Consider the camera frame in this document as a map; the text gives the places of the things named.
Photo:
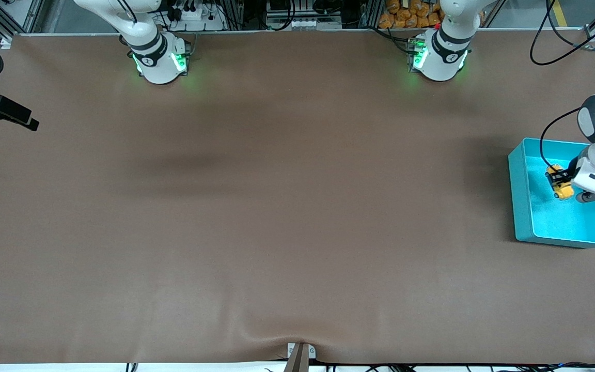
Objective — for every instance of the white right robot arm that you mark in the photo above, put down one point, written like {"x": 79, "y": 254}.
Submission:
{"x": 155, "y": 64}

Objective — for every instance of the teal plastic bin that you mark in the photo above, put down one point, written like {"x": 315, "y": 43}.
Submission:
{"x": 561, "y": 222}

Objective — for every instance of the yellow toy beetle car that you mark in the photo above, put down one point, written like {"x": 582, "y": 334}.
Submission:
{"x": 565, "y": 191}

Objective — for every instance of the metal table clamp bracket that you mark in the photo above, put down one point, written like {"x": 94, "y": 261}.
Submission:
{"x": 298, "y": 360}

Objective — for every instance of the white power strip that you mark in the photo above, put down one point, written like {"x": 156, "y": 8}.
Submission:
{"x": 197, "y": 15}

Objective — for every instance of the white terminal block strip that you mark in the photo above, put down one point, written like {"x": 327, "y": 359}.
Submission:
{"x": 302, "y": 24}

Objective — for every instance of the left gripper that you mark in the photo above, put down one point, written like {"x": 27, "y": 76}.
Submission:
{"x": 566, "y": 176}

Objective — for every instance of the brown table mat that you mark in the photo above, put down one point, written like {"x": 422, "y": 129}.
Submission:
{"x": 297, "y": 206}

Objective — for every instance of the orange packaged goods pile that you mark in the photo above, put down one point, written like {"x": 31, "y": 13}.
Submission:
{"x": 406, "y": 16}

